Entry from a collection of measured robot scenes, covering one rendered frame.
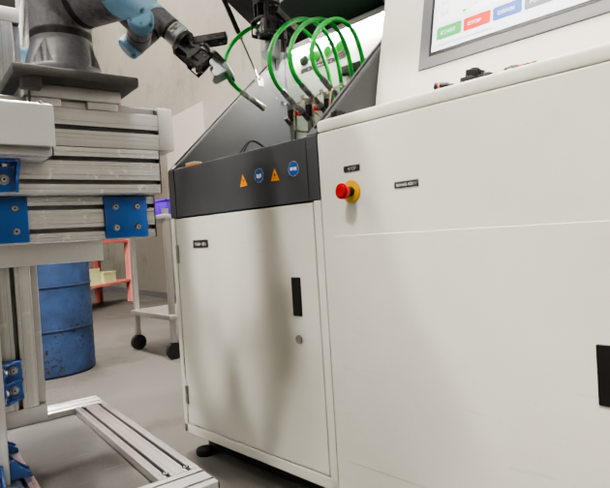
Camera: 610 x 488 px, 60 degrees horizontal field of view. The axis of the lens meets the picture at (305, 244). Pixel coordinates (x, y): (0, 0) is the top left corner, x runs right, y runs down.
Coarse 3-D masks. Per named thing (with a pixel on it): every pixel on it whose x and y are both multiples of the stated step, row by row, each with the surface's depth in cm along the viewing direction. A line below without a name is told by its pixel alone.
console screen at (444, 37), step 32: (448, 0) 133; (480, 0) 127; (512, 0) 121; (544, 0) 115; (576, 0) 110; (608, 0) 105; (448, 32) 132; (480, 32) 125; (512, 32) 119; (544, 32) 114
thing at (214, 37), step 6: (198, 36) 172; (204, 36) 172; (210, 36) 172; (216, 36) 173; (222, 36) 173; (198, 42) 171; (204, 42) 172; (210, 42) 173; (216, 42) 174; (222, 42) 174
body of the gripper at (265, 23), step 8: (256, 0) 163; (264, 0) 163; (272, 0) 163; (256, 8) 165; (264, 8) 163; (272, 8) 166; (256, 16) 165; (264, 16) 161; (272, 16) 163; (256, 24) 167; (264, 24) 162; (272, 24) 163; (280, 24) 165; (256, 32) 165; (264, 32) 162; (272, 32) 163; (264, 40) 168
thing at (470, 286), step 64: (384, 64) 146; (448, 64) 130; (512, 64) 118; (384, 128) 115; (448, 128) 104; (512, 128) 95; (576, 128) 87; (384, 192) 116; (448, 192) 105; (512, 192) 95; (576, 192) 88; (384, 256) 116; (448, 256) 105; (512, 256) 96; (576, 256) 88; (384, 320) 117; (448, 320) 106; (512, 320) 97; (576, 320) 89; (384, 384) 118; (448, 384) 107; (512, 384) 97; (576, 384) 89; (384, 448) 119; (448, 448) 108; (512, 448) 98; (576, 448) 90
